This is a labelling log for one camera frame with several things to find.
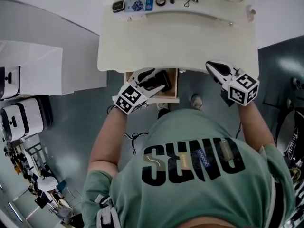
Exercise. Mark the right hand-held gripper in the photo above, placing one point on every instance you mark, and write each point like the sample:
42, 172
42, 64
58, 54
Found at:
242, 89

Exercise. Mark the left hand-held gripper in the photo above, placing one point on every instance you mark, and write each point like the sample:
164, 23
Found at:
129, 96

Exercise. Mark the black hair dryer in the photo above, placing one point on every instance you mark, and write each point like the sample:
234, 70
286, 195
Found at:
158, 79

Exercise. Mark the wooden drawer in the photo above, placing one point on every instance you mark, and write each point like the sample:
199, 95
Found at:
172, 89

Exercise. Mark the person's right forearm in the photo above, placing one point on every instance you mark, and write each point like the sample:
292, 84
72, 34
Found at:
254, 127

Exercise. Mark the person's left forearm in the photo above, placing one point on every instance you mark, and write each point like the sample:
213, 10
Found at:
107, 141

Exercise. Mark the white dressing table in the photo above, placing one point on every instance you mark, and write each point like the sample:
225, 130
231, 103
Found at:
178, 44

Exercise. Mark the person's left shoe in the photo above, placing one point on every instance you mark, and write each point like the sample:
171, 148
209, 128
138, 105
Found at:
163, 106

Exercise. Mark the person's shoe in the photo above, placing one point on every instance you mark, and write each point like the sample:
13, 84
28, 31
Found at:
163, 106
196, 101

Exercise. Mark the person's right shoe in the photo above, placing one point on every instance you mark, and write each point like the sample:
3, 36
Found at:
196, 101

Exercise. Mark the pink perfume bottle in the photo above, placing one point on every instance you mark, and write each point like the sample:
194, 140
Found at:
250, 13

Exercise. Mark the blue flat packet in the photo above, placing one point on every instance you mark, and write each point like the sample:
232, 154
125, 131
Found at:
137, 3

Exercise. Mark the black eyelash curler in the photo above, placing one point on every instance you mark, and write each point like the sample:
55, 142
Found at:
190, 0

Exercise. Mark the black compact case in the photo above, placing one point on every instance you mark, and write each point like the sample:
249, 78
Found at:
118, 6

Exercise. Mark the small dark round jar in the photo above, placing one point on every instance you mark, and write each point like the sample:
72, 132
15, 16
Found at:
160, 1

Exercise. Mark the black bag white script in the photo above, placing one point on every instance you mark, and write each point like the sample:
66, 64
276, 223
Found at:
291, 139

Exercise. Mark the white shelf cabinet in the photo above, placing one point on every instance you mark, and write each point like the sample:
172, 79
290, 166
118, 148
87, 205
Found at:
47, 68

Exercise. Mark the person's green printed t-shirt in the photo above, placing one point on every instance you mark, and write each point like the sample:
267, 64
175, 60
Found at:
202, 193

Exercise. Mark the large white black appliance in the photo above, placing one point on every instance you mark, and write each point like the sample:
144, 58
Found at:
26, 117

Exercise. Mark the teal chair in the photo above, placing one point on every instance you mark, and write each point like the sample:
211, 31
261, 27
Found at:
62, 185

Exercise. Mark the small white black appliance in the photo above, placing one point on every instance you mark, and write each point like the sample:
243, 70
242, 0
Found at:
9, 82

